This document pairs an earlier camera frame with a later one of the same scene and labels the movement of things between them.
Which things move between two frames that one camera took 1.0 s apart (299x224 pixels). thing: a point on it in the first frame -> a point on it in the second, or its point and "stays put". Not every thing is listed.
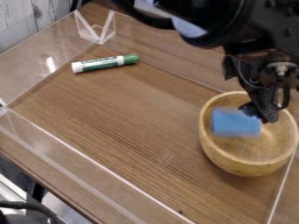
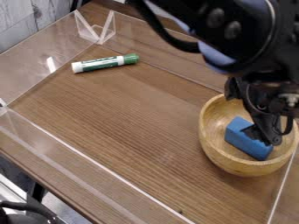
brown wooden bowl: [243, 146] stays put
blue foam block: [231, 123] -> [244, 141]
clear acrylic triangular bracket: [94, 32] stays put
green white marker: [80, 66] stays put
